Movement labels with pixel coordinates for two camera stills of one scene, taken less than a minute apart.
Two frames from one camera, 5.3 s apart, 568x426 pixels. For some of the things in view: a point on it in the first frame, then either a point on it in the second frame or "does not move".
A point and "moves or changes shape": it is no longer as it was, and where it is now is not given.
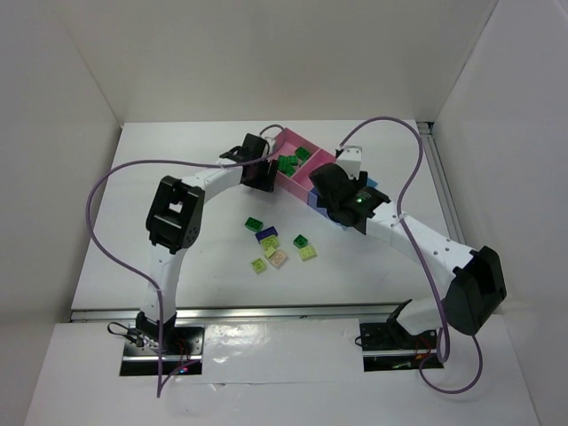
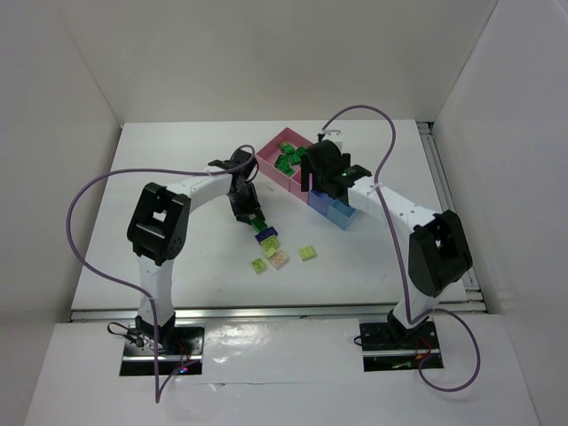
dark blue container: [312, 198] does not move
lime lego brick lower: [258, 265] does not move
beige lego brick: [278, 259] does not move
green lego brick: [285, 163] → [287, 148]
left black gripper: [264, 176] → [247, 209]
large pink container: [292, 152] does not move
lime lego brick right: [307, 253] does not move
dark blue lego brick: [265, 233] does not move
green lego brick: [254, 224] moves or changes shape
